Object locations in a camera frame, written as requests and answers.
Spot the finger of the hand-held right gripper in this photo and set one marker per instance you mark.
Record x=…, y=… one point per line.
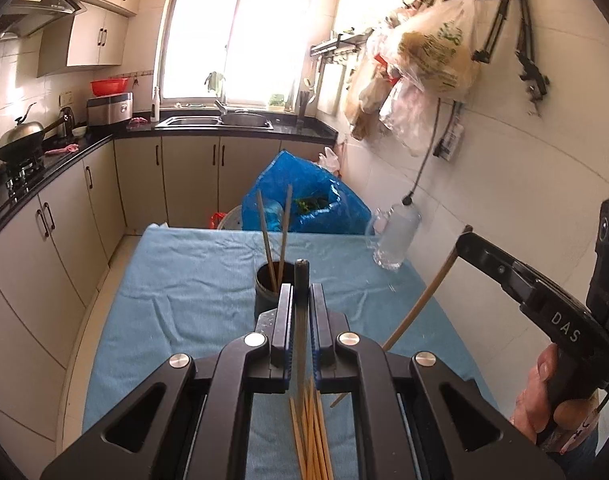
x=489, y=257

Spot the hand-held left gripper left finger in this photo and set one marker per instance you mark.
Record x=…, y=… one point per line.
x=286, y=330

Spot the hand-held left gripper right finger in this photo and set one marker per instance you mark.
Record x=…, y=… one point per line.
x=315, y=330

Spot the wooden chopstick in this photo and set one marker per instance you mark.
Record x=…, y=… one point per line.
x=419, y=305
x=267, y=240
x=302, y=300
x=284, y=235

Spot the dark grey chopstick holder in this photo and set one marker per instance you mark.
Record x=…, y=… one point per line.
x=267, y=302

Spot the bunch of wooden chopsticks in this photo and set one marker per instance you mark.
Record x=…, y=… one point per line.
x=312, y=440

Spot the person's right hand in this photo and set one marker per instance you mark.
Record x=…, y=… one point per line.
x=531, y=405

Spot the clear glass mug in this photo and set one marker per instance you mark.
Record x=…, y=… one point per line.
x=397, y=240

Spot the blue table cloth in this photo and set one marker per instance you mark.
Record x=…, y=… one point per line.
x=184, y=300

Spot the white round bin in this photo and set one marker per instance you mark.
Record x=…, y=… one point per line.
x=233, y=217

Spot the small red item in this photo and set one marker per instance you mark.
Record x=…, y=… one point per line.
x=217, y=220

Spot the blue plastic bag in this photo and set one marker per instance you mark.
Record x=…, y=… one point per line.
x=284, y=175

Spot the clear plastic bag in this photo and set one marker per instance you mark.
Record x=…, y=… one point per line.
x=414, y=120

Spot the small white plastic bag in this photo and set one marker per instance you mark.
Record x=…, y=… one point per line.
x=330, y=159

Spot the brown plastic bag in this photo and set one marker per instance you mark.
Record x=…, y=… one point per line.
x=369, y=95

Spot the white green printed plastic bag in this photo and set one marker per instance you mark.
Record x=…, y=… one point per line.
x=439, y=50

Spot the cream base cabinets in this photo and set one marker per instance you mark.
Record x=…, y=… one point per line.
x=134, y=180

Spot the dark utensil holder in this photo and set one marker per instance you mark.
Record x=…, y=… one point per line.
x=302, y=107

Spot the small green potted plant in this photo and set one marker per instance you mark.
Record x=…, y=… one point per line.
x=277, y=101

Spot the steel sink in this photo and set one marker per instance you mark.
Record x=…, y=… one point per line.
x=189, y=121

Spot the steel faucet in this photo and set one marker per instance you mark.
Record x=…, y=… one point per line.
x=220, y=107

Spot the white cutting board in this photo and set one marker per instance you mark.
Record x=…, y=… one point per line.
x=329, y=87

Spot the small pink rag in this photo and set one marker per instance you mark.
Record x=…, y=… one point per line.
x=137, y=121

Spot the white bottle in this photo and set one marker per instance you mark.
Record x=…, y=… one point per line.
x=156, y=107

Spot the black kitchen countertop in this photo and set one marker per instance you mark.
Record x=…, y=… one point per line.
x=99, y=139

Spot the silver countertop appliance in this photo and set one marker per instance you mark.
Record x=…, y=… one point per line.
x=109, y=110

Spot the small white bowl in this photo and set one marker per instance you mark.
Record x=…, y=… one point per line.
x=79, y=132

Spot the pink cloth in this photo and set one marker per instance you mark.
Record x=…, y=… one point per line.
x=62, y=150

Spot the kitchen window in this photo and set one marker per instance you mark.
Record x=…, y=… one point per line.
x=264, y=35

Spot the red plastic basin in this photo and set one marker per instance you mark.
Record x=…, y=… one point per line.
x=109, y=87

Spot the gas stove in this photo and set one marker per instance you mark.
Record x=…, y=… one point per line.
x=24, y=172

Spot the black wok with lid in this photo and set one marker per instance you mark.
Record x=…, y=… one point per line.
x=19, y=140

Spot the steel range hood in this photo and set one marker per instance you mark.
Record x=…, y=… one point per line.
x=34, y=7

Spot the white wall socket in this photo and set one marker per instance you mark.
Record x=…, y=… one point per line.
x=453, y=140

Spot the metal wall shelf rack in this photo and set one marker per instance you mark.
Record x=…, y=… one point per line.
x=339, y=42

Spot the white wall switch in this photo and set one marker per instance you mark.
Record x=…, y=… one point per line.
x=67, y=96

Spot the cream small wall cabinet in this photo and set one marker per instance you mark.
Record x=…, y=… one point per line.
x=89, y=40

